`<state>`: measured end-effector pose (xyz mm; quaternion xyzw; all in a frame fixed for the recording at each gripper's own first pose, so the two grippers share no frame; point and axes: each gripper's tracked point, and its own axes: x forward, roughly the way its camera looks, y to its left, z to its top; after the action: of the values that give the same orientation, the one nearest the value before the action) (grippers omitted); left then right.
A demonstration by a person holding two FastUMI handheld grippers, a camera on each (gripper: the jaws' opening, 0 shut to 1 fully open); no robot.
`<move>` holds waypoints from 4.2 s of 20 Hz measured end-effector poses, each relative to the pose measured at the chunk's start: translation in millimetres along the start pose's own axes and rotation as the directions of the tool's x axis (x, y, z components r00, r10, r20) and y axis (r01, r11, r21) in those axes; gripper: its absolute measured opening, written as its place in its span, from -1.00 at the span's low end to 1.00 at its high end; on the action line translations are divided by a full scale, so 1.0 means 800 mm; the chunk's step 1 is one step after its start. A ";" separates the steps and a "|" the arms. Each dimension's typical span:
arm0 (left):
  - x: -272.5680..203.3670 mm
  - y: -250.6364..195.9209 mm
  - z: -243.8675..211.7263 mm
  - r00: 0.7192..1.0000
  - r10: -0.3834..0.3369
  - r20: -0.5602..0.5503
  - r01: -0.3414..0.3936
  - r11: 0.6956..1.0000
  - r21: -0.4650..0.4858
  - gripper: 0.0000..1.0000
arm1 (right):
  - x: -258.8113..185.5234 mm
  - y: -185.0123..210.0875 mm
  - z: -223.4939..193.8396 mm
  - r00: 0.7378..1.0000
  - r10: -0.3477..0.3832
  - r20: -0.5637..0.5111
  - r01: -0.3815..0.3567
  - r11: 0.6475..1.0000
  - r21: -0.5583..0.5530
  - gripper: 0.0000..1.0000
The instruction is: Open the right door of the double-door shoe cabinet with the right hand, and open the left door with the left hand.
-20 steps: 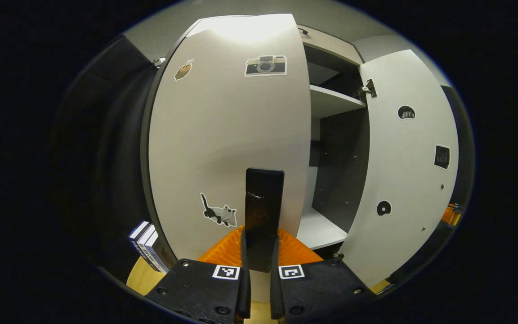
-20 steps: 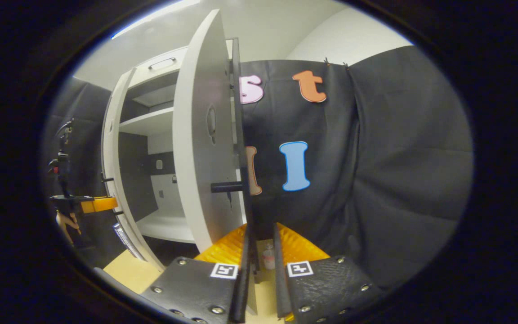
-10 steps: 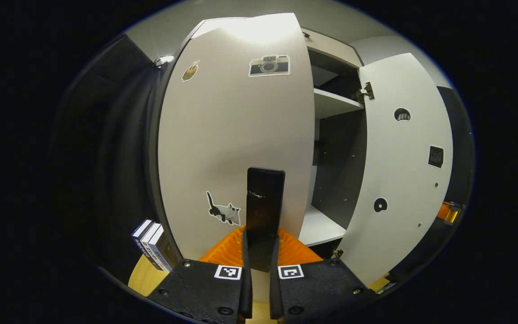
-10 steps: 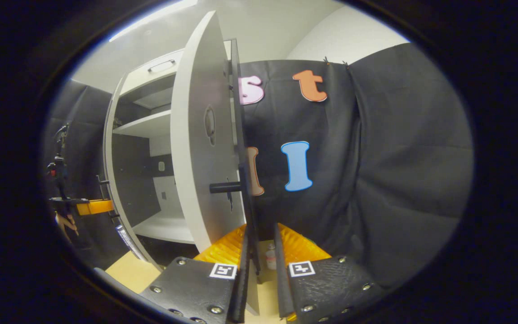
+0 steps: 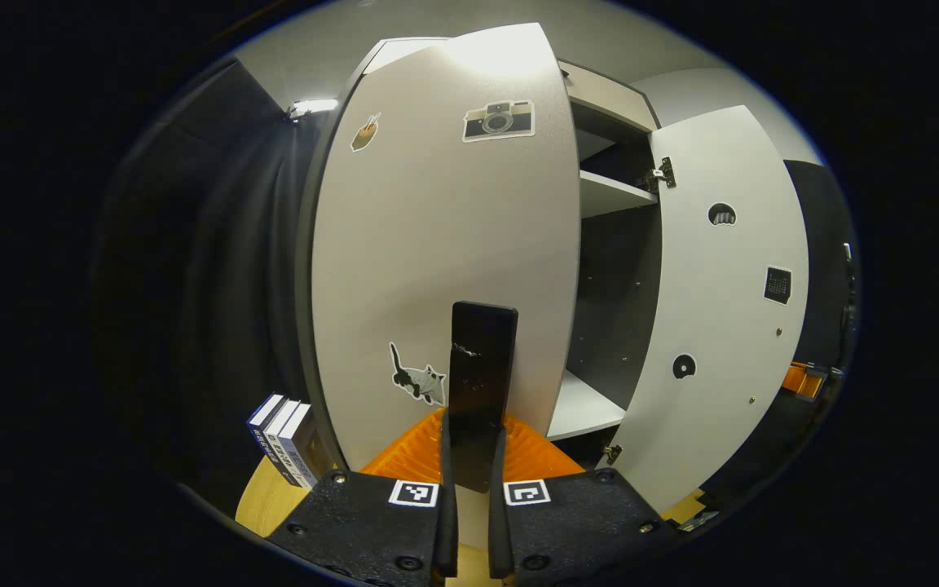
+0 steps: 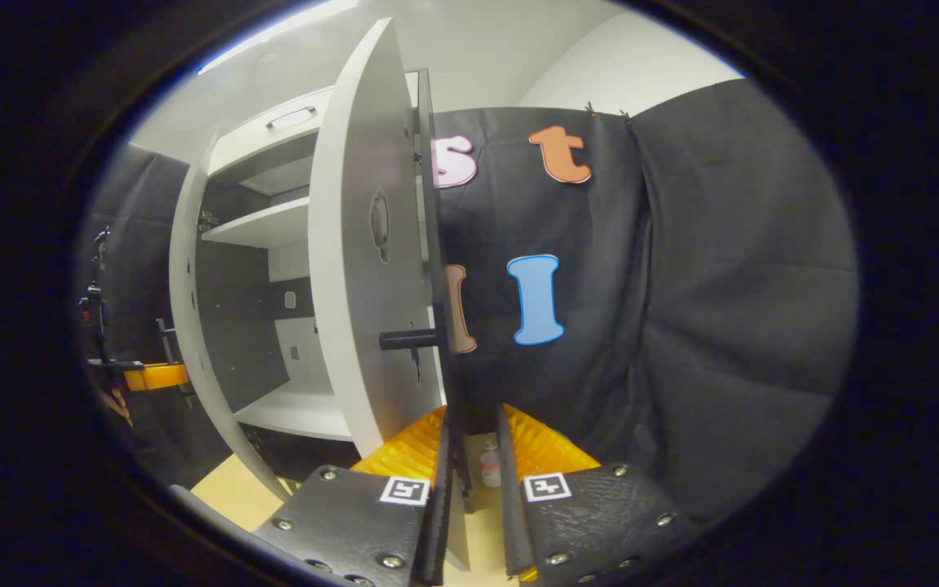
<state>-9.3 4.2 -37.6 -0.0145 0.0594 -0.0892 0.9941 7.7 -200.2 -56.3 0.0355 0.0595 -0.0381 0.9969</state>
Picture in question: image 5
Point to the white double-door shoe cabinet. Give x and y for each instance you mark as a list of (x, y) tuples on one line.
[(616, 310)]

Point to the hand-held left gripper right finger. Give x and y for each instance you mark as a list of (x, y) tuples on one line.
[(498, 530)]

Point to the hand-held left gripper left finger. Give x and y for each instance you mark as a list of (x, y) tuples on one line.
[(447, 530)]

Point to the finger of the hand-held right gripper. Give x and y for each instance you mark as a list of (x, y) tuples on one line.
[(804, 381)]

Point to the white cabinet shelf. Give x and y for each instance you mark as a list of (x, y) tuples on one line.
[(608, 196)]

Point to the white cabinet door headphone sticker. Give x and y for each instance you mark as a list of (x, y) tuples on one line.
[(722, 326)]

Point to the white cabinet base board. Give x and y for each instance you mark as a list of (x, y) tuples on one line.
[(584, 408)]

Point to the small grey flat object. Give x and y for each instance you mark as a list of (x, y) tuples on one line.
[(698, 520)]

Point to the metal door hinge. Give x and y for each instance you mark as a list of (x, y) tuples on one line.
[(611, 452), (663, 174)]

